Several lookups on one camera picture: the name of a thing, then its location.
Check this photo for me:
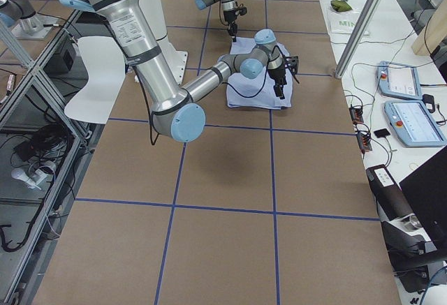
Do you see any black monitor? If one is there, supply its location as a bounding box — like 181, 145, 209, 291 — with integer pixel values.
400, 148, 446, 248

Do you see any blue teach pendant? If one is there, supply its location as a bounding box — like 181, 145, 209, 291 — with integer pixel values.
377, 61, 423, 101
383, 101, 446, 147

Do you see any white MINI plastic bag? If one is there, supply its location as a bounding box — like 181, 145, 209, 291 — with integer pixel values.
327, 6, 360, 34

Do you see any black monitor stand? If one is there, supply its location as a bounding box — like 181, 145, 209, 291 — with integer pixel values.
366, 165, 446, 292

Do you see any green fabric pouch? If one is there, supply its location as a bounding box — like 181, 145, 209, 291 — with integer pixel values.
330, 0, 352, 13

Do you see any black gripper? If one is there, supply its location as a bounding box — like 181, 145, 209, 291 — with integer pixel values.
223, 9, 238, 43
268, 66, 287, 100

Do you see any far blue teach pendant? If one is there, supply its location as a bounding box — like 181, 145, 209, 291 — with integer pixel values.
377, 61, 423, 101

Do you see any aluminium frame post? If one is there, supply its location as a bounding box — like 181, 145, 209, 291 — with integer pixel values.
335, 0, 381, 79

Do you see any white plastic chair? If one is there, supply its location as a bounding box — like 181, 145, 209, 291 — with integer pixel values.
64, 36, 126, 124

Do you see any near blue teach pendant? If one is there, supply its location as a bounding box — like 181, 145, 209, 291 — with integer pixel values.
383, 101, 446, 147

